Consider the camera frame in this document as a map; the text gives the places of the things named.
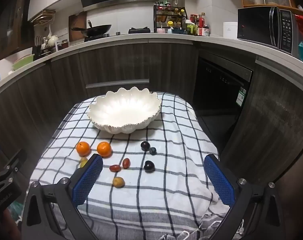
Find silver drawer handle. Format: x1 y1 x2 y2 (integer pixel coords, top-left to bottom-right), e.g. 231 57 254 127
86 79 150 89

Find dark wood-grain kitchen cabinets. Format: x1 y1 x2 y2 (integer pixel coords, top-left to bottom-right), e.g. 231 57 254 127
0 39 303 180

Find dark wooden frame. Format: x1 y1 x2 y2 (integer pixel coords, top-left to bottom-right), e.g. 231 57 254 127
0 0 34 62

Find green plastic basin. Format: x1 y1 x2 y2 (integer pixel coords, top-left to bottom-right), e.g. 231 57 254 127
12 54 34 71

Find black wire spice rack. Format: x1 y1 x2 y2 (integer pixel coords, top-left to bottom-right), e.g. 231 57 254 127
154 2 187 33

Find white scalloped ceramic bowl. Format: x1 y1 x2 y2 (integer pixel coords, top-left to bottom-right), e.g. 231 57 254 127
87 87 163 133

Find black built-in dishwasher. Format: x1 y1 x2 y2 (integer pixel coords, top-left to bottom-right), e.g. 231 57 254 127
193 52 253 117

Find black wok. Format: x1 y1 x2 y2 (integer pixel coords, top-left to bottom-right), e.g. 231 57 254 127
71 20 112 37

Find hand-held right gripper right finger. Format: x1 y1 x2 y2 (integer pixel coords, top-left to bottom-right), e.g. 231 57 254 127
204 154 283 240

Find golden wall rack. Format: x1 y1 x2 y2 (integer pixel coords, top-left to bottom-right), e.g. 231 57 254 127
31 9 56 27

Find brown wooden cutting board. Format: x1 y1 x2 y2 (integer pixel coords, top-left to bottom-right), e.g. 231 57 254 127
68 11 87 42

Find white checked cloth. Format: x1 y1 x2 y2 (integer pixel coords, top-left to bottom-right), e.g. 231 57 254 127
29 92 221 230

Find mandarin orange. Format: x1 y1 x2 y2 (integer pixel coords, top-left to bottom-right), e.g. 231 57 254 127
76 141 91 157
97 141 112 158

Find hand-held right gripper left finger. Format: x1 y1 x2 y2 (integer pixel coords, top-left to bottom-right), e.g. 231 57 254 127
21 154 103 240

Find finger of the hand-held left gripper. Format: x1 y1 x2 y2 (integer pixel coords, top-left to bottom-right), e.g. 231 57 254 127
3 149 27 173

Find black microwave oven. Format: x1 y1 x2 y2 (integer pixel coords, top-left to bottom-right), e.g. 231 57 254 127
237 6 299 55

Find black gas stove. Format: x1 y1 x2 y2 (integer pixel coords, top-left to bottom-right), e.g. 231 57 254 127
84 27 152 42

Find white round canister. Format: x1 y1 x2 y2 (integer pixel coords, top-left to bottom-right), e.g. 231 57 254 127
223 22 238 40

